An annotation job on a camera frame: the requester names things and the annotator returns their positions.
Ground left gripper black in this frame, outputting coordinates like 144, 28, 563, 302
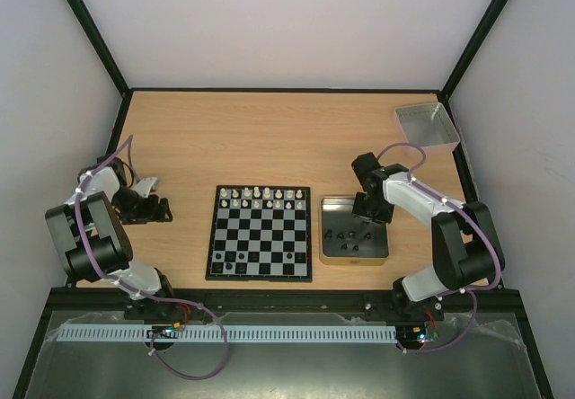
111, 186, 173, 225

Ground gold tin with chess pieces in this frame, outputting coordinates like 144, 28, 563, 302
319, 196, 389, 266

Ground folding chess board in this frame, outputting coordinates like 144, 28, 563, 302
205, 185, 313, 282

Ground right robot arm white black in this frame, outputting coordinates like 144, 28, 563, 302
351, 152, 505, 320

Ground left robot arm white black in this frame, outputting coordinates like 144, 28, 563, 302
45, 156, 174, 302

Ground empty silver tin lid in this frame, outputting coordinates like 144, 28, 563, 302
394, 102, 461, 152

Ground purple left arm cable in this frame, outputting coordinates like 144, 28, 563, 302
74, 133, 230, 380

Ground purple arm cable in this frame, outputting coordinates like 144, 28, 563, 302
74, 133, 230, 380
376, 142, 504, 355

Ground light blue slotted cable duct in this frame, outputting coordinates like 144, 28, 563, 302
56, 324, 396, 344

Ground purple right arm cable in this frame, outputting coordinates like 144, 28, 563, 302
376, 142, 504, 355

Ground black aluminium frame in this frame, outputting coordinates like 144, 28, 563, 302
13, 0, 553, 398

